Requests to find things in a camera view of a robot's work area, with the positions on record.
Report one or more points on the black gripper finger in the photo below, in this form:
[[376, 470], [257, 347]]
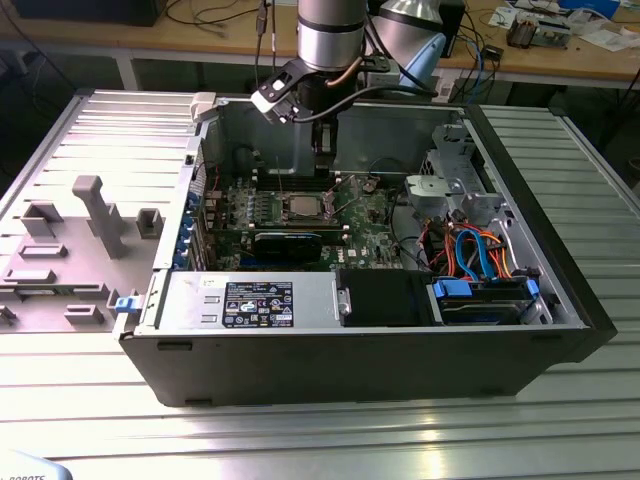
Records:
[[324, 165]]

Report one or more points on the silver CPU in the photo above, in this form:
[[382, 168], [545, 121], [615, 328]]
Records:
[[307, 206]]

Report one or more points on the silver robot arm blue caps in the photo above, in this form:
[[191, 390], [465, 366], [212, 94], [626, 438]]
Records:
[[330, 40]]

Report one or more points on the black RAM slot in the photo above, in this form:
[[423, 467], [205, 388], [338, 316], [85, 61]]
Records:
[[300, 185], [295, 176]]

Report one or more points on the black CPU socket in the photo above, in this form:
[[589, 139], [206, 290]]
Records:
[[288, 212]]

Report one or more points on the black drive bay cover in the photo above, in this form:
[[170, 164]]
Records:
[[385, 297]]

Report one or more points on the black case fan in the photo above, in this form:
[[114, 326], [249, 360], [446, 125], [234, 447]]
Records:
[[247, 160]]

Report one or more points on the green motherboard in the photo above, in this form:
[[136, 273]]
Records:
[[370, 235]]

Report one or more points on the black graphics card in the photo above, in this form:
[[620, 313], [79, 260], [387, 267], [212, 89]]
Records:
[[287, 247]]

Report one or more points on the beige case latch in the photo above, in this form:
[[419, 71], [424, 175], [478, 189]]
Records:
[[204, 106]]

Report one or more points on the silver metal drive cage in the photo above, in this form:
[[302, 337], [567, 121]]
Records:
[[450, 185]]

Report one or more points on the silver power supply with label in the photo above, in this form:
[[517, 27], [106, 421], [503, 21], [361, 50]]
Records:
[[310, 300]]

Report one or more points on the blue card retainer strip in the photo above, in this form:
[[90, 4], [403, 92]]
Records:
[[186, 235]]

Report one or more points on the small black tower box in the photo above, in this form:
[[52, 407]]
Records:
[[456, 30]]

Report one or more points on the small black adapter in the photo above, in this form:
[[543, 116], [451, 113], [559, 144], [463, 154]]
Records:
[[492, 52]]

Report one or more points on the open black PC case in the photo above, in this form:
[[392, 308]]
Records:
[[350, 370]]

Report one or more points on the hard disk in blue carrier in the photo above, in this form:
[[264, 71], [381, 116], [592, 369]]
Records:
[[480, 310]]

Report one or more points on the metal heat sink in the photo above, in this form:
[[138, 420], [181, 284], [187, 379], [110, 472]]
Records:
[[522, 32]]

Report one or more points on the wooden workbench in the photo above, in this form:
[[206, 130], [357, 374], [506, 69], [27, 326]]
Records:
[[100, 35]]

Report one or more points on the grey parts rack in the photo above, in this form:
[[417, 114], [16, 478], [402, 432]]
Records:
[[105, 220]]

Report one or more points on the flat black device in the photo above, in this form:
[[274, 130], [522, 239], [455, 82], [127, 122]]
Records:
[[85, 12]]

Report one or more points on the blue case clip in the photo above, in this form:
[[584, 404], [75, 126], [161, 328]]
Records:
[[125, 305]]

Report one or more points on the grey metal device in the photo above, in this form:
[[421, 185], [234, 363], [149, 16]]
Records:
[[552, 35]]

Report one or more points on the blue box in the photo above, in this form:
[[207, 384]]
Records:
[[590, 6]]

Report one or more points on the white papers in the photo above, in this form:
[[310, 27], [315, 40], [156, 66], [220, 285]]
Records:
[[605, 40]]

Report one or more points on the white device with print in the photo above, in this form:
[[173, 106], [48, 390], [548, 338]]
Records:
[[25, 467]]

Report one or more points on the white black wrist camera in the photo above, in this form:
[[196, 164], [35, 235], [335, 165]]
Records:
[[267, 102]]

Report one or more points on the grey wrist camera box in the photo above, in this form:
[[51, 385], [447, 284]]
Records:
[[382, 80]]

